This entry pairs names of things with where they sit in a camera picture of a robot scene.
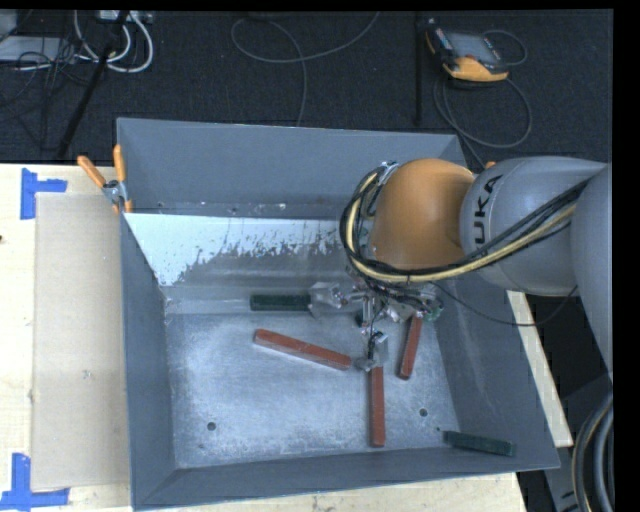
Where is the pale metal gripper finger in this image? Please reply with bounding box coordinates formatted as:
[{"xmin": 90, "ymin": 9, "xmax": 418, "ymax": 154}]
[
  {"xmin": 355, "ymin": 331, "xmax": 391, "ymax": 373},
  {"xmin": 308, "ymin": 281, "xmax": 351, "ymax": 319}
]

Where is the red-brown flat block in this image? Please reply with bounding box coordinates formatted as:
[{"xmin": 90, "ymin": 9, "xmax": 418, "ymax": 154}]
[
  {"xmin": 397, "ymin": 313, "xmax": 425, "ymax": 382},
  {"xmin": 367, "ymin": 364, "xmax": 388, "ymax": 449},
  {"xmin": 252, "ymin": 327, "xmax": 353, "ymax": 372}
]

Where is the dark green flat block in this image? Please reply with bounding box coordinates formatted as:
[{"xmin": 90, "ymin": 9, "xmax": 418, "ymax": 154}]
[
  {"xmin": 249, "ymin": 293, "xmax": 313, "ymax": 313},
  {"xmin": 441, "ymin": 430, "xmax": 517, "ymax": 458}
]

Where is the grey metal bin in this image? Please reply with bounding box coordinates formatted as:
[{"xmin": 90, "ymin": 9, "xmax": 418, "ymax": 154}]
[{"xmin": 115, "ymin": 117, "xmax": 562, "ymax": 512}]

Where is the pale flat board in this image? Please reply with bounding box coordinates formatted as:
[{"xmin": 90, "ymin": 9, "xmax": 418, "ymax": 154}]
[{"xmin": 29, "ymin": 192, "xmax": 132, "ymax": 494}]

